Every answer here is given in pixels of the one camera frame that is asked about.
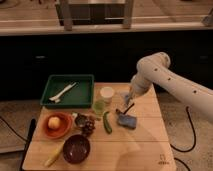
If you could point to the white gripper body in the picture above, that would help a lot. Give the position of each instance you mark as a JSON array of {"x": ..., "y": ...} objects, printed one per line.
[{"x": 134, "y": 92}]

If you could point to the blue-grey towel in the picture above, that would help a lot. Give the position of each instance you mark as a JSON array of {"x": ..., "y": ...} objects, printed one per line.
[{"x": 127, "y": 98}]

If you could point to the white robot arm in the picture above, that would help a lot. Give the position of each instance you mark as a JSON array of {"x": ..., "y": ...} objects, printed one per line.
[{"x": 155, "y": 69}]

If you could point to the green plastic cup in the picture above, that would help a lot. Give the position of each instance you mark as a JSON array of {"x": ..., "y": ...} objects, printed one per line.
[{"x": 99, "y": 107}]

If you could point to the small metal cup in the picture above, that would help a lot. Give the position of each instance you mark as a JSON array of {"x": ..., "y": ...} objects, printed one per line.
[{"x": 79, "y": 119}]

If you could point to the brown scrub brush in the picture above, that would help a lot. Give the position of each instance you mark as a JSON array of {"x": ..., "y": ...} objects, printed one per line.
[{"x": 126, "y": 110}]

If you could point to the blue sponge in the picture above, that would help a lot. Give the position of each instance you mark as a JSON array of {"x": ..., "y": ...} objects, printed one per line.
[{"x": 127, "y": 121}]

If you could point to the green cucumber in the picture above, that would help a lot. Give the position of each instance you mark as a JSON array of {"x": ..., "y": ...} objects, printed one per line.
[{"x": 106, "y": 123}]

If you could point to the bunch of dark grapes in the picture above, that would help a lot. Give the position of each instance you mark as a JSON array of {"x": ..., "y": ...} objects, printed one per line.
[{"x": 88, "y": 129}]

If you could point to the green plastic tray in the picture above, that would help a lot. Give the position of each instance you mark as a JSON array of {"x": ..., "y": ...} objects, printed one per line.
[{"x": 80, "y": 96}]

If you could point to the white plastic utensil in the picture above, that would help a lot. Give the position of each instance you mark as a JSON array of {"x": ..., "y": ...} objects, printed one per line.
[{"x": 56, "y": 98}]

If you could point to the dark red bowl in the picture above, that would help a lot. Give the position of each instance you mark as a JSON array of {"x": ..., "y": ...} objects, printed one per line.
[{"x": 76, "y": 149}]

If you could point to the orange bowl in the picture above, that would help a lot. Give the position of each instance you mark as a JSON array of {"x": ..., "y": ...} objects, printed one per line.
[{"x": 65, "y": 125}]

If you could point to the yellow lemon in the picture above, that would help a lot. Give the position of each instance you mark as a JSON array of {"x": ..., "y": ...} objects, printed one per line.
[{"x": 54, "y": 123}]

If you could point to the yellow banana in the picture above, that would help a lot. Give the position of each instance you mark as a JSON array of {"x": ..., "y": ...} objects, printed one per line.
[{"x": 53, "y": 157}]

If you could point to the white stool frame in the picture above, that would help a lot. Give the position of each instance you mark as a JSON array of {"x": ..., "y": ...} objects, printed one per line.
[{"x": 94, "y": 12}]

